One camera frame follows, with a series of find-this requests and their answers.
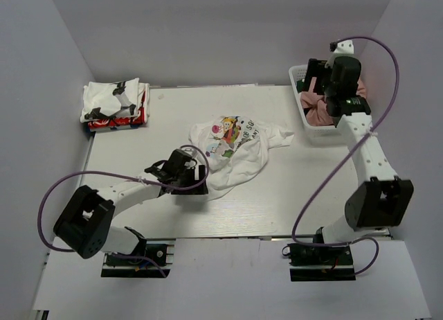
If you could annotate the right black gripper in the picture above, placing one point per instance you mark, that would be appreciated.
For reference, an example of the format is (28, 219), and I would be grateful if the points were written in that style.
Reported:
(318, 68)

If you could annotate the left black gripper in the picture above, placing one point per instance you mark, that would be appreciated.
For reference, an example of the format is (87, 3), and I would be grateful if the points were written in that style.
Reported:
(201, 190)

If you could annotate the pink t-shirt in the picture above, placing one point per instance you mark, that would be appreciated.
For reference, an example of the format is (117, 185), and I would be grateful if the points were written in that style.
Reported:
(318, 116)

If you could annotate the white cartoon print t-shirt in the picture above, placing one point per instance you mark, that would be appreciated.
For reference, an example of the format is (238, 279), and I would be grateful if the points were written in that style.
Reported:
(236, 149)

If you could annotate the dark green t-shirt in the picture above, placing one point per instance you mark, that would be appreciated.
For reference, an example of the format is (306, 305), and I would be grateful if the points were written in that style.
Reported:
(307, 98)

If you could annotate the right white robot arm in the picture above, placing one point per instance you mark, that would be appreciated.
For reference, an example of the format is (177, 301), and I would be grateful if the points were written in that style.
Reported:
(382, 197)

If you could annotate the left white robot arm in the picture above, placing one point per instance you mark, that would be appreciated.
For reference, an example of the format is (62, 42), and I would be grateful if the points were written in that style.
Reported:
(85, 223)

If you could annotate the white plastic basket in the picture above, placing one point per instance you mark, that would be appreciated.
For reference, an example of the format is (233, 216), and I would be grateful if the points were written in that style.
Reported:
(319, 136)

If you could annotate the folded white printed t-shirt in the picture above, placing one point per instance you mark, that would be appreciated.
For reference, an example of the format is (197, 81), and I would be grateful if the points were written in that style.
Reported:
(125, 100)

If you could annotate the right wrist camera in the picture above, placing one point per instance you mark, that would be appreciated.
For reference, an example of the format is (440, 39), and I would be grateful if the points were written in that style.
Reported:
(344, 47)

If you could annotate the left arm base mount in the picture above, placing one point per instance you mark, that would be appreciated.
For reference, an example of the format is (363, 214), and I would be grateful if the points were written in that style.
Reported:
(155, 262)

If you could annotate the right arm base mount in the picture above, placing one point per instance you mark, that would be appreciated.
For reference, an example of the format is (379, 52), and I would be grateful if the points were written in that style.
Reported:
(319, 264)

